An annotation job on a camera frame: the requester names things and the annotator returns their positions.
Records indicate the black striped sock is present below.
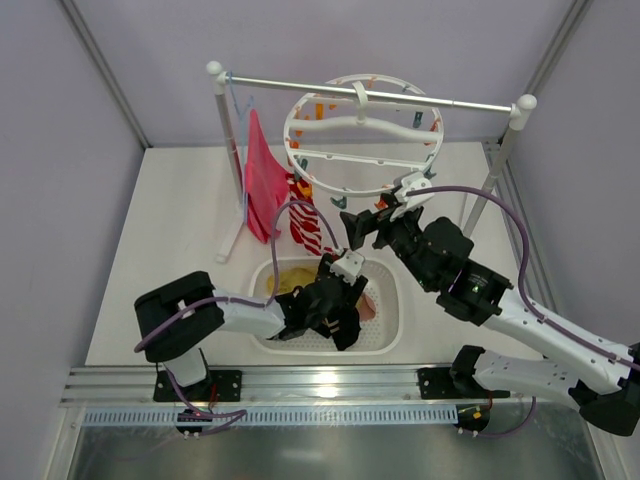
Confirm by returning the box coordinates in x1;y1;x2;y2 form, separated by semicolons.
317;318;346;341
329;307;361;351

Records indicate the pink towel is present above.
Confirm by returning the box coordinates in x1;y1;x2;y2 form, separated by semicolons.
245;109;288;244

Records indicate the teal clothes peg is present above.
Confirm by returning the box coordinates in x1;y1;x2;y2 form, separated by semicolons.
330;196;348;210

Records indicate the white metal clothes rack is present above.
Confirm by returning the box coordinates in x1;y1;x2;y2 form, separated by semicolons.
206;61;537;242

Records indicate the white round clip hanger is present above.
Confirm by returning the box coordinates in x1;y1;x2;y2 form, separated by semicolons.
283;74;444;198

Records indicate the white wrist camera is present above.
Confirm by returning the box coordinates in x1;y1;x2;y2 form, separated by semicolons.
329;249;365;285
390;172;433;221

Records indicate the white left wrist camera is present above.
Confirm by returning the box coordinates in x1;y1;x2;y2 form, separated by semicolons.
329;249;365;285

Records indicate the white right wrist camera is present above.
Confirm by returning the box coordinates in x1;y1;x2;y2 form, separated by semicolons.
390;172;433;221

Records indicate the white slotted cable duct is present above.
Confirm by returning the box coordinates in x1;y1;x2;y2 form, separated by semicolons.
82;404;458;427

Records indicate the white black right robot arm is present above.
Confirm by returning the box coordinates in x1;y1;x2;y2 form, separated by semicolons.
340;196;639;437

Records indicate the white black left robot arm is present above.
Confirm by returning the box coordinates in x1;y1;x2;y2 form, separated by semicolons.
134;250;368;388

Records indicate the aluminium mounting rail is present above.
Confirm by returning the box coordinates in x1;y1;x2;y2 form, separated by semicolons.
59;363;607;403

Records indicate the pink sock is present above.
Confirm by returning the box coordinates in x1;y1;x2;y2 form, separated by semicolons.
356;294;376;322

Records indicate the blue wire hanger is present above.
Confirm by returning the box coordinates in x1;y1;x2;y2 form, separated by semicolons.
228;71;254;225

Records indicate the white perforated plastic basket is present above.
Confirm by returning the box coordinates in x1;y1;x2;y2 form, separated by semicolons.
251;259;403;358

